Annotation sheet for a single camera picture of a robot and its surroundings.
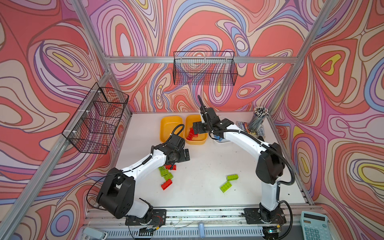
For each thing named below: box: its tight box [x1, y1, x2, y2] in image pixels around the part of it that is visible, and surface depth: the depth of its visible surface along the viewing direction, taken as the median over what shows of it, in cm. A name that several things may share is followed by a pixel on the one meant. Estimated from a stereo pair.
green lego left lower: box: [163, 172, 174, 181], surface depth 88 cm
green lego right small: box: [226, 174, 239, 181], surface depth 87 cm
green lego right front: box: [219, 181, 232, 193], surface depth 84 cm
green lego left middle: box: [160, 169, 169, 177], surface depth 88 cm
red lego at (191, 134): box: [186, 128, 198, 141], surface depth 104 cm
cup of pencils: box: [249, 106, 269, 132], surface depth 98 cm
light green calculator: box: [300, 211, 333, 240], surface depth 70 cm
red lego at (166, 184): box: [161, 179, 173, 191], surface depth 84 cm
